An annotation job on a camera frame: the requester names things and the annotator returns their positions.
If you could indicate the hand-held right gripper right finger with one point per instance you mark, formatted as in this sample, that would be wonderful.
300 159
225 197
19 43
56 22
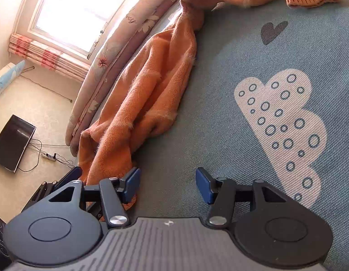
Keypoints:
204 186

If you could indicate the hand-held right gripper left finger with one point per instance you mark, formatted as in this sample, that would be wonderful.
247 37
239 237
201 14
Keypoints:
132 185

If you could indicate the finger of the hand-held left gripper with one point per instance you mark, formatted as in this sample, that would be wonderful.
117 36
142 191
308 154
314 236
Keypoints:
70 176

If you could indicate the orange knit sweater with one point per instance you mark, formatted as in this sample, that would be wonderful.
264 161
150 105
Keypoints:
152 84

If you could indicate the white power strip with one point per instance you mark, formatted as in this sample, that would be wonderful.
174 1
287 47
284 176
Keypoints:
49 156

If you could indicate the light blue patterned cover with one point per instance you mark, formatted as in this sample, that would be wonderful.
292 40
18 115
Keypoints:
7 79

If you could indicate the pink patterned curtain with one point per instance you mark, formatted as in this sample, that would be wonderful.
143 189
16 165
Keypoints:
47 56

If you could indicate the folded floral quilt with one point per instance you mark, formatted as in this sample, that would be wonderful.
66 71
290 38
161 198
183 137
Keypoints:
118 42

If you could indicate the black wall television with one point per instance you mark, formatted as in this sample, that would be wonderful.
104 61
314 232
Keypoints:
12 144

